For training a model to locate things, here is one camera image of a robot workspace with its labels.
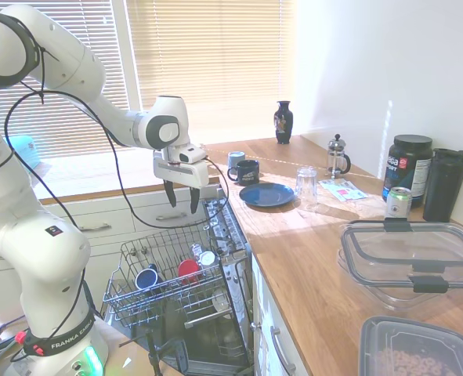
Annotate wooden window blind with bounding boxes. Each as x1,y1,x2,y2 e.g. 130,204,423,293
0,0,132,160
125,0,297,146

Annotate blue mug with white rim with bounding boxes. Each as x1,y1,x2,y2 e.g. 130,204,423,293
134,262,161,291

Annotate clear container with black clips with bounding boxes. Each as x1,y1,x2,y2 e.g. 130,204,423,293
336,219,463,313

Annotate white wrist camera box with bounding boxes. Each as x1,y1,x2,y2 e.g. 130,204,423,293
178,143,208,165

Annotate grey container with cereal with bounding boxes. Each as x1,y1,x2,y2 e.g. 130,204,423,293
358,315,463,376

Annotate black protein powder tub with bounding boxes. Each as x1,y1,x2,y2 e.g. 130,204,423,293
382,134,434,208

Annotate black clamp stand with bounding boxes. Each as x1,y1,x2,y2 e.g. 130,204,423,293
119,328,189,376

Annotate clear glass cup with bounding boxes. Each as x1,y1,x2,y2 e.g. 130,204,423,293
211,287,232,314

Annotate blue plate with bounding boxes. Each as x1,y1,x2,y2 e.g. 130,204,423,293
238,182,296,208

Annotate black shaker bottle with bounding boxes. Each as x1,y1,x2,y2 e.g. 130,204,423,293
422,147,463,222

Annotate glass french press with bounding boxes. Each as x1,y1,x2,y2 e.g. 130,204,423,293
326,133,352,180

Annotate white drink can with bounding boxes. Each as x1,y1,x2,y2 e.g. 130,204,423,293
384,186,413,221

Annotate dark blue printed mug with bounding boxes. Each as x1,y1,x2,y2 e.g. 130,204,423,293
226,159,261,186

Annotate open dishwasher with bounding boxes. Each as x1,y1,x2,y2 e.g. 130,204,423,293
105,197,255,376

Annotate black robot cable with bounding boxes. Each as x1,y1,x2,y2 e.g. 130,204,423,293
3,23,230,356

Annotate dark blue painted vase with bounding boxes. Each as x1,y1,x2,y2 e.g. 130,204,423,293
273,100,295,146

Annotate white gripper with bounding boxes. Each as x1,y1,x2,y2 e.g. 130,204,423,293
153,147,210,215

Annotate light blue ribbed mug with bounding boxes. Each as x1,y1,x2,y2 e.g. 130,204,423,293
226,150,246,172

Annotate wire dishwasher rack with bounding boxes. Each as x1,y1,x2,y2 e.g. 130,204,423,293
102,225,236,330

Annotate printed paper packets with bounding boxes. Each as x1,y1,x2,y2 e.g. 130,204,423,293
318,178,368,202

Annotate red mug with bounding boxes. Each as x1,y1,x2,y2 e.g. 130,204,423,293
177,258,203,287

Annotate clear drinking glass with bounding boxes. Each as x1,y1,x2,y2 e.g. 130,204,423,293
295,165,319,212

